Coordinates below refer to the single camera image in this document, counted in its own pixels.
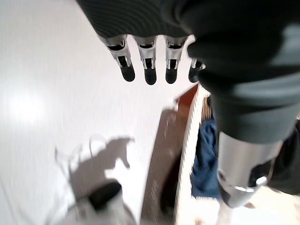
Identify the blue garment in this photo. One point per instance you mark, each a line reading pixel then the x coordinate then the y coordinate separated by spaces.
pixel 206 161

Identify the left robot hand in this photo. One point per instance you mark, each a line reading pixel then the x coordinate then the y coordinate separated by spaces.
pixel 229 47

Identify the white woven laundry basket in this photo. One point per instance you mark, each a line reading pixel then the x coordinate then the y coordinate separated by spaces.
pixel 187 150

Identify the dark garment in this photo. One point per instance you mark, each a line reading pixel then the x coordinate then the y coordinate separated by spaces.
pixel 287 164

